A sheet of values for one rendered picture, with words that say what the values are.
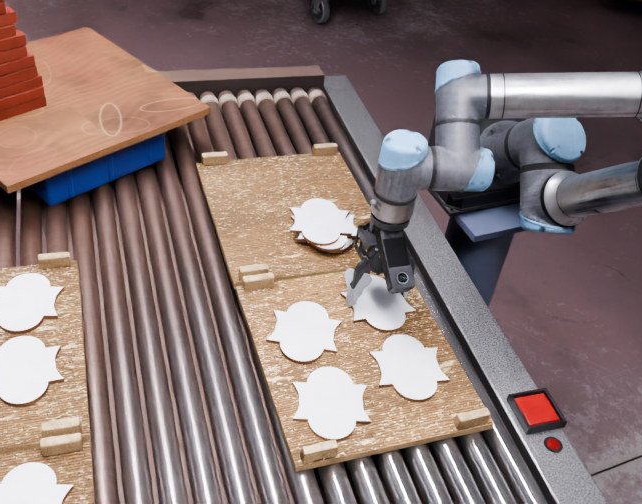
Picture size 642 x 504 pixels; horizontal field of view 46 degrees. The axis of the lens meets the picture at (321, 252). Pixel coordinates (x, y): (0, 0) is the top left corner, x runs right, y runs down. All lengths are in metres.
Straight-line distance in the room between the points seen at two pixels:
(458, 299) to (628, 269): 1.87
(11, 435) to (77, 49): 1.07
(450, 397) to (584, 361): 1.57
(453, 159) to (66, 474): 0.78
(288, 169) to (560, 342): 1.46
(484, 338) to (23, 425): 0.83
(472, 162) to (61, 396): 0.77
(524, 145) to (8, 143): 1.09
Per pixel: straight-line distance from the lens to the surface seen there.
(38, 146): 1.67
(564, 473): 1.35
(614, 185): 1.49
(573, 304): 3.08
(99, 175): 1.72
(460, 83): 1.32
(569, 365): 2.84
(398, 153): 1.24
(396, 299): 1.47
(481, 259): 1.97
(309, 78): 2.15
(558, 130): 1.70
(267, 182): 1.73
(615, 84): 1.36
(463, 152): 1.29
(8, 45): 1.71
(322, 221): 1.58
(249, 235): 1.58
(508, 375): 1.44
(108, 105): 1.80
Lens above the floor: 1.95
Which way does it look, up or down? 41 degrees down
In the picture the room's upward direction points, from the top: 8 degrees clockwise
